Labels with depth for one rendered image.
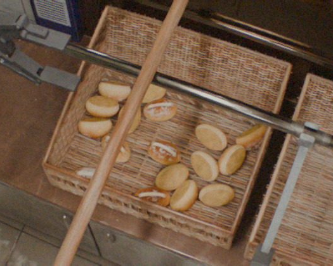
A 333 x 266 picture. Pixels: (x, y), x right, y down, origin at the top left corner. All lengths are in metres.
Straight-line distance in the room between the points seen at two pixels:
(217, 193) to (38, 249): 0.90
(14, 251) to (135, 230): 0.76
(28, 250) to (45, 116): 0.65
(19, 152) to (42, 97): 0.19
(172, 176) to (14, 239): 0.87
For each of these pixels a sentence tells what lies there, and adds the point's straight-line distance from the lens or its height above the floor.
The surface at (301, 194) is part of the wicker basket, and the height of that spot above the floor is 0.59.
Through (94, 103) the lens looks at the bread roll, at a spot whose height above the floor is 0.65.
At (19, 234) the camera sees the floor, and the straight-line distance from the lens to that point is 2.71.
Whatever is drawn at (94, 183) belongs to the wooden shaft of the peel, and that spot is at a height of 1.21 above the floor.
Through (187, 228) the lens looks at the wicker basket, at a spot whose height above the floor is 0.63.
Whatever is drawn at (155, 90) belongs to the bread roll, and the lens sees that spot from 2.14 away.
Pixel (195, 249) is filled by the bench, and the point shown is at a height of 0.58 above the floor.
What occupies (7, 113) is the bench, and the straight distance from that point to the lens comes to 2.24.
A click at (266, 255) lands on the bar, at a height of 0.95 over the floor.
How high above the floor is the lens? 2.52
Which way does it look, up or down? 65 degrees down
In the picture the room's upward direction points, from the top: 2 degrees counter-clockwise
